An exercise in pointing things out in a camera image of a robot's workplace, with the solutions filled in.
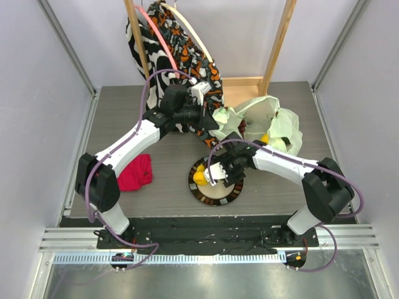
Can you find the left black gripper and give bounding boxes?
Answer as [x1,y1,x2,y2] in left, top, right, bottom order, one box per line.
[174,99,219,131]

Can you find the beige plate with dark rim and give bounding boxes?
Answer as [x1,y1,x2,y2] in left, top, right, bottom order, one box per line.
[188,156,244,206]

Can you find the yellow fake pear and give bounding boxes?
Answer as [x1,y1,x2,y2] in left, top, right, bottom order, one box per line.
[193,164,208,186]

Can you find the yellow fake lemon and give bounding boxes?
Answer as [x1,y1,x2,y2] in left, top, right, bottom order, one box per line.
[260,134,269,145]

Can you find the pale green plastic bag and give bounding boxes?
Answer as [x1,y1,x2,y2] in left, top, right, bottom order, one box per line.
[210,95,303,156]

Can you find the dark red fake grapes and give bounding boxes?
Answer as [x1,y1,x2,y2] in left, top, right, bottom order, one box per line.
[238,120,246,134]

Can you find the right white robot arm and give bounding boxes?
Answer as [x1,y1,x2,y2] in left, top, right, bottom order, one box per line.
[213,133,355,246]

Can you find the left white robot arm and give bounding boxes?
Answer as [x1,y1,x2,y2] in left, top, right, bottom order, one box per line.
[75,82,219,249]

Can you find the wooden clothes rack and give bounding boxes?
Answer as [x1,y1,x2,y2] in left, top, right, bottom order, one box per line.
[124,1,297,106]

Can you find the orange grey camouflage garment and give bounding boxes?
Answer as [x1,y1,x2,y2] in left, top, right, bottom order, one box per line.
[146,1,225,150]

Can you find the zebra print garment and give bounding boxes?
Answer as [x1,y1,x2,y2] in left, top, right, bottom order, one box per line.
[125,15,188,135]

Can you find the red cloth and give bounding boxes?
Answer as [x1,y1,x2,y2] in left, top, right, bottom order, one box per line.
[117,154,153,192]

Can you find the cream clothes hanger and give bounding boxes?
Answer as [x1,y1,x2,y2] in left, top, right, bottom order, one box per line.
[160,2,214,64]

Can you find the pink clothes hanger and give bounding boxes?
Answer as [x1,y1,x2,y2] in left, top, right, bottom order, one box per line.
[133,4,180,78]

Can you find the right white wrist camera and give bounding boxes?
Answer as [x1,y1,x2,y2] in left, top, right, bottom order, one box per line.
[204,162,228,186]

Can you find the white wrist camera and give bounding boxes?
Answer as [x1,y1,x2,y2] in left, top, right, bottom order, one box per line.
[189,78,211,106]
[204,162,228,186]

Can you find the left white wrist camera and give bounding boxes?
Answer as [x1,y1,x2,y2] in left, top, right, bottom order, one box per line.
[189,78,211,106]

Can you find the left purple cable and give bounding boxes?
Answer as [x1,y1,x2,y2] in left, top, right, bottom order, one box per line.
[85,69,197,272]

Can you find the purple cable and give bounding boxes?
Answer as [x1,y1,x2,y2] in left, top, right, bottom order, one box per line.
[207,138,365,272]
[85,69,197,272]

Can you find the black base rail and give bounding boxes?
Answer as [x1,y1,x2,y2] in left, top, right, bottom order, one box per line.
[60,216,319,255]

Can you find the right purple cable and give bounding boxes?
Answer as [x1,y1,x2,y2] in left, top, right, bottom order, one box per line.
[207,138,365,272]

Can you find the white slotted cable duct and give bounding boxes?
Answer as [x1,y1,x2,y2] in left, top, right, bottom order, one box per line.
[53,251,286,265]

